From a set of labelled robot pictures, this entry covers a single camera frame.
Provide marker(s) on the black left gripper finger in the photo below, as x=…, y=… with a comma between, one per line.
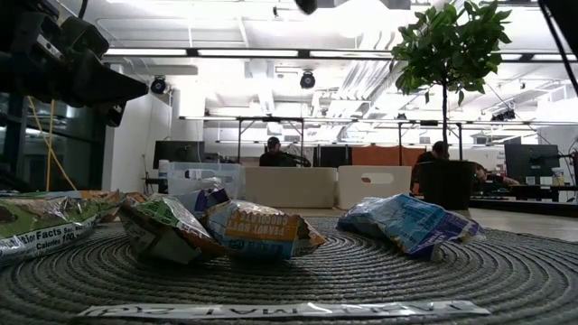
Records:
x=104, y=81
x=128, y=103

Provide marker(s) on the orange Chewy granola bar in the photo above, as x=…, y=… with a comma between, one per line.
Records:
x=106, y=198
x=262, y=230
x=158, y=225

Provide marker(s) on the blue Chewy granola bar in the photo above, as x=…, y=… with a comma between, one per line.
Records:
x=406, y=221
x=210, y=198

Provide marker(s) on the green chip bag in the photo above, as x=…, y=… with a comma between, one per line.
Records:
x=45, y=225

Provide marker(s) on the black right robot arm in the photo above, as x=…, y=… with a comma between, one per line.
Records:
x=569, y=18

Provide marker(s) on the round black ceiling lamp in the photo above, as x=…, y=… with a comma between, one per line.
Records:
x=307, y=80
x=158, y=85

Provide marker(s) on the long ceiling light bar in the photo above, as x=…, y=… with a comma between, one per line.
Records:
x=248, y=52
x=347, y=54
x=149, y=52
x=555, y=57

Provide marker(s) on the black computer monitor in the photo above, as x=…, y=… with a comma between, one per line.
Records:
x=530, y=162
x=178, y=153

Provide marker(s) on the white bottle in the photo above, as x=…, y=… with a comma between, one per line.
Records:
x=163, y=169

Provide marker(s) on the clear plastic bin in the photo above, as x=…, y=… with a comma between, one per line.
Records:
x=226, y=173

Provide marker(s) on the green leafy plant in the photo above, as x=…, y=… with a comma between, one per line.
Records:
x=451, y=45

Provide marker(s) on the black partition panel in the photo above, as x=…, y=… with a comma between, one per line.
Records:
x=334, y=155

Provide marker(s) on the person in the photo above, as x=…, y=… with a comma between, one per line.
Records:
x=275, y=158
x=485, y=173
x=435, y=149

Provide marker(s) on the orange partition panel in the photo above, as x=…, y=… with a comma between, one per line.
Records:
x=384, y=155

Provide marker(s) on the grey plastic bin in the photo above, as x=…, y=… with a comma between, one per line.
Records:
x=289, y=187

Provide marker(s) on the white plastic bin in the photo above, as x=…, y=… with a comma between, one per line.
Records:
x=352, y=194

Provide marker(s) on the black plant pot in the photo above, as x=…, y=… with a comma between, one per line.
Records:
x=447, y=185

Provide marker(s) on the round grey woven placemat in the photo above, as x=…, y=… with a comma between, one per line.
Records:
x=316, y=280

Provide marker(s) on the white label tape strip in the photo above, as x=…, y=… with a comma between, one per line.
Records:
x=289, y=310

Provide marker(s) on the black office desk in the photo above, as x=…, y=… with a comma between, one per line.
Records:
x=542, y=187

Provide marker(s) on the black metal rack frame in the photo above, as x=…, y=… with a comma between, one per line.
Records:
x=429, y=123
x=271, y=119

